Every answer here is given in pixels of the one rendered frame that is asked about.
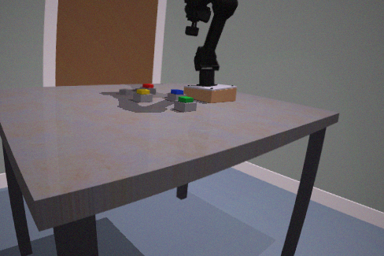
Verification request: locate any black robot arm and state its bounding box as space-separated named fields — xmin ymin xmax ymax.
xmin=184 ymin=0 xmax=238 ymax=87

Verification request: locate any blue button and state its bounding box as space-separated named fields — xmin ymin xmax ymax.
xmin=167 ymin=89 xmax=186 ymax=102

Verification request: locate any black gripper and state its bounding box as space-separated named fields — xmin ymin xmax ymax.
xmin=185 ymin=10 xmax=200 ymax=36

